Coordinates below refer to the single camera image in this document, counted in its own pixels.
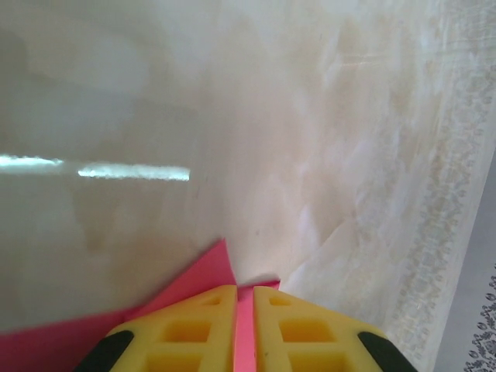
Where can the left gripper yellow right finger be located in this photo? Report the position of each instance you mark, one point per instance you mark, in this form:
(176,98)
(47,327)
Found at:
(310,341)

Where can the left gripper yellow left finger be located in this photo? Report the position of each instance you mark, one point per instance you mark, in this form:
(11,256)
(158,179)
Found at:
(186,337)

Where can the pink square paper sheet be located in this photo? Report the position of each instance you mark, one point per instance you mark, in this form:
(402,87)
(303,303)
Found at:
(58,348)

